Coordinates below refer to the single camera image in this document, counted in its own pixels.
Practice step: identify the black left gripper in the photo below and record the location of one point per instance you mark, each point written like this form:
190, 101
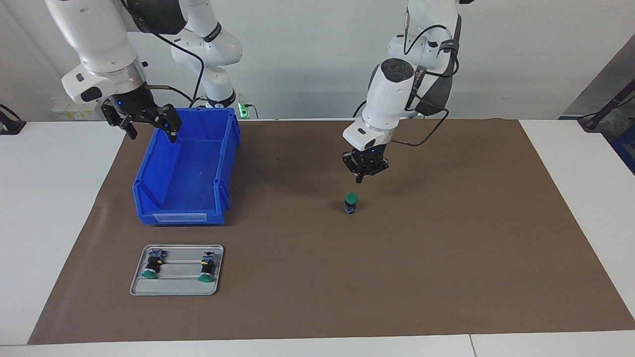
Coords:
369, 154

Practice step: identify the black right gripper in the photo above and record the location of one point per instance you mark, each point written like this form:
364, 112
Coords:
130, 101

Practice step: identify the green push button switch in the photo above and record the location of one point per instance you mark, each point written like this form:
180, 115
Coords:
206, 267
153, 264
351, 199

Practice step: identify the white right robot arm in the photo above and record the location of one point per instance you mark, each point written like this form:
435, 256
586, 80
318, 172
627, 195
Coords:
94, 39

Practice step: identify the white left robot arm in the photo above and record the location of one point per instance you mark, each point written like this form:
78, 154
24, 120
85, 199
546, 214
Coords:
387, 99

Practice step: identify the blue plastic storage bin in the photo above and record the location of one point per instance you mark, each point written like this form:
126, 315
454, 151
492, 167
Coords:
188, 183

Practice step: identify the white box with label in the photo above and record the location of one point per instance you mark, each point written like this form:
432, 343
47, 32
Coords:
69, 113

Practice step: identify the brown table mat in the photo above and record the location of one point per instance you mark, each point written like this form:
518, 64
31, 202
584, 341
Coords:
397, 277

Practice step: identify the black desk device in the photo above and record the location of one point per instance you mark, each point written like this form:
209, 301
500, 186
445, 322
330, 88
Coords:
10, 124

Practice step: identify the silver metal tray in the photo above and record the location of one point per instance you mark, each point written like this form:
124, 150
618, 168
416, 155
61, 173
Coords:
178, 287

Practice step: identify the blue crate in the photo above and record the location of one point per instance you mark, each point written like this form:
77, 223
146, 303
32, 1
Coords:
626, 151

